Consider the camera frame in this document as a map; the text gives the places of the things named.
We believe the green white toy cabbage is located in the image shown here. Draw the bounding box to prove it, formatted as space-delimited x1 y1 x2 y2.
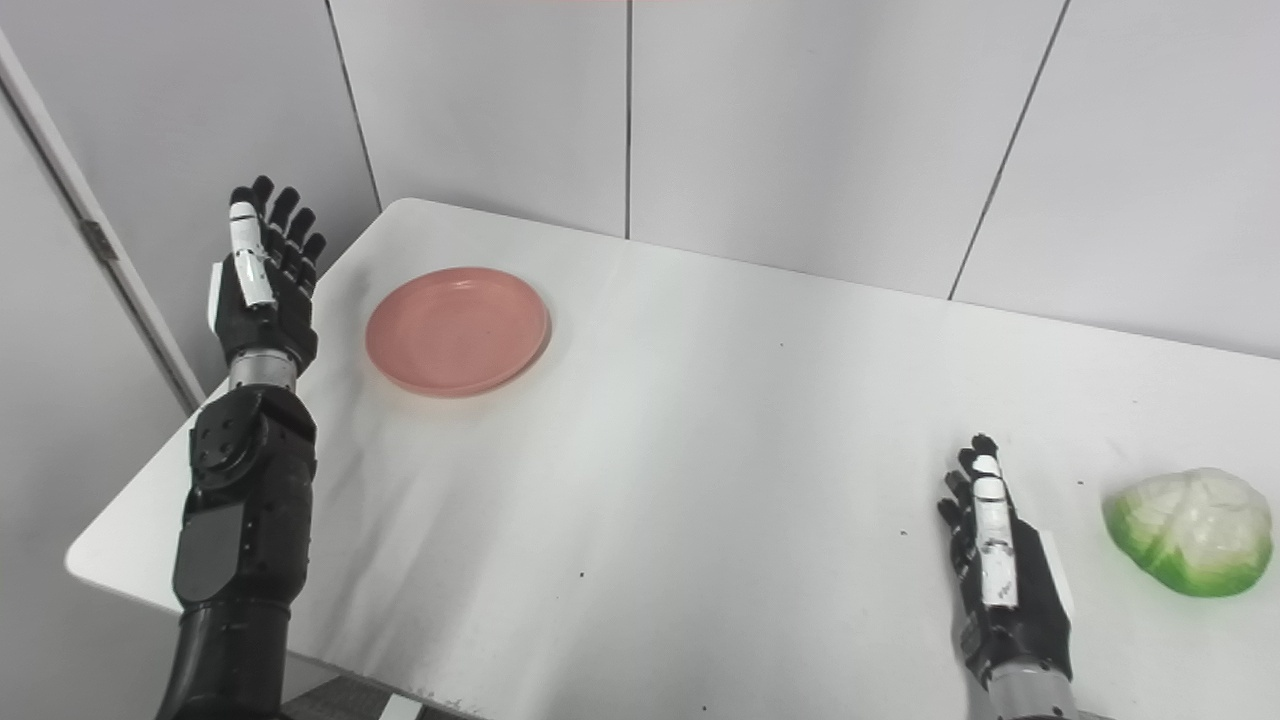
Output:
1102 467 1274 599

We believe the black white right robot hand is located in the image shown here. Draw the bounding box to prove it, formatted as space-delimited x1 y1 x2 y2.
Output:
937 434 1076 691

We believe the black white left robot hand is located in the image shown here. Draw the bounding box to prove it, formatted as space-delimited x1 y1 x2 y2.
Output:
207 176 328 376

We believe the pink round plate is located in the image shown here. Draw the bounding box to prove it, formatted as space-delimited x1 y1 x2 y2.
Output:
365 266 552 399

